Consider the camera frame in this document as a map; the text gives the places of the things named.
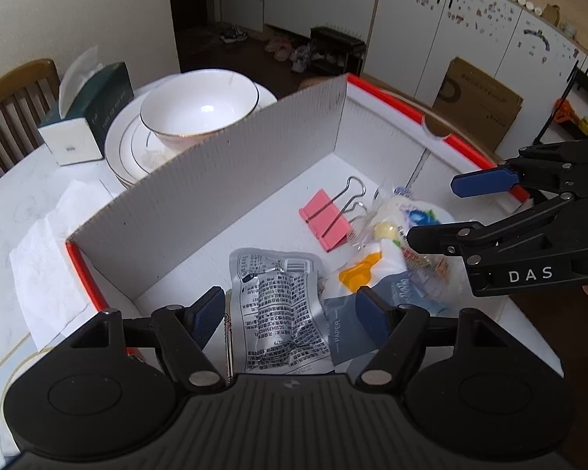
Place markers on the pink slippers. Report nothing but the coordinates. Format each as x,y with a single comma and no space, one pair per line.
279,47

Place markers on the green and white tissue box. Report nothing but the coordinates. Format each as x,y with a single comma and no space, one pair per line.
83,122

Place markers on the silver foil packet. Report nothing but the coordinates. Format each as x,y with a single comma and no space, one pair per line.
274,313

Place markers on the white paper napkin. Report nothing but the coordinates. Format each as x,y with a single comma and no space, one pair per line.
49,264

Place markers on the black shoe rack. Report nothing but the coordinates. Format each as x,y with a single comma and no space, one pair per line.
335,51

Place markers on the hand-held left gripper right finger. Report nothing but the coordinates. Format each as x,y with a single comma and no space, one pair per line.
372,311

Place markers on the red cardboard box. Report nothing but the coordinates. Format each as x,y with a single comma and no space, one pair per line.
225,191

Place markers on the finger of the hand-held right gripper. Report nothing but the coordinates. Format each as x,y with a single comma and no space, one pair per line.
485,181
441,237

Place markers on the brown cardboard box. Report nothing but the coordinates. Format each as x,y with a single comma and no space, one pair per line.
475,103

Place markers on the dark sneakers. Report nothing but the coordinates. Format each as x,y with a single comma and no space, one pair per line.
234,35

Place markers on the clear colourful snack bag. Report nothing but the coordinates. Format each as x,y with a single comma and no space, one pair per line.
397,220

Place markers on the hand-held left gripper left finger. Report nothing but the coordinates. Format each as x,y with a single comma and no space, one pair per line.
208,318

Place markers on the wooden chair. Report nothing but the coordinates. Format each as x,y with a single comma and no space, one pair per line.
14,107

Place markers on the pink binder clip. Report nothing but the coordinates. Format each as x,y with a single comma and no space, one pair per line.
323,220

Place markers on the white wooden cabinet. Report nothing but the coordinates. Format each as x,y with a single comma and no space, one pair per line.
421,24

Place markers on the grey tissue pack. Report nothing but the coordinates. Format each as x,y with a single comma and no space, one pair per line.
343,328

